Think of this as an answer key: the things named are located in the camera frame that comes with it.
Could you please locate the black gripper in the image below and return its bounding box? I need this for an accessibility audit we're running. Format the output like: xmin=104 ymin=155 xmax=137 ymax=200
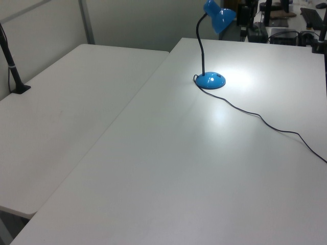
xmin=237 ymin=1 xmax=257 ymax=41

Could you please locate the blue desk lamp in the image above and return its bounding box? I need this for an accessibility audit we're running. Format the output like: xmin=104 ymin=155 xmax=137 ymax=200
xmin=193 ymin=0 xmax=237 ymax=90

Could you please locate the black box with green light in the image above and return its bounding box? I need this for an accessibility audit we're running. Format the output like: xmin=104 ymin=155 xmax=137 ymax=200
xmin=246 ymin=22 xmax=269 ymax=43

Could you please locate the black monitor stand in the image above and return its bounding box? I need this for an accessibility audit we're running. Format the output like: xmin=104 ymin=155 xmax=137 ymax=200
xmin=259 ymin=0 xmax=274 ymax=26

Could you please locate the black flat electronics box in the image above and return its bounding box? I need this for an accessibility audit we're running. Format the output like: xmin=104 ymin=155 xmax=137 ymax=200
xmin=268 ymin=28 xmax=300 ymax=46

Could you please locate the brown cloth item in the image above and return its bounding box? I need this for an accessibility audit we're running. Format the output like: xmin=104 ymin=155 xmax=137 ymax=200
xmin=270 ymin=10 xmax=297 ymax=19

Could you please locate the white side table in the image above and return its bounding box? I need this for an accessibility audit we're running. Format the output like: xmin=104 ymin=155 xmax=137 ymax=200
xmin=0 ymin=43 xmax=171 ymax=220

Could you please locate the black camera stand pole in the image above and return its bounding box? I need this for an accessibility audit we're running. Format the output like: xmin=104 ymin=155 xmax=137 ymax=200
xmin=310 ymin=21 xmax=327 ymax=54
xmin=0 ymin=22 xmax=32 ymax=95

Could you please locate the black lamp power cable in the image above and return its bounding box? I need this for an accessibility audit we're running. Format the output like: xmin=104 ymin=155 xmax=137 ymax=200
xmin=193 ymin=73 xmax=327 ymax=164

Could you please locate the grey partition frame post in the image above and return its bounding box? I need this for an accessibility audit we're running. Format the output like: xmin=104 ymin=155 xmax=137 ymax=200
xmin=78 ymin=0 xmax=96 ymax=45

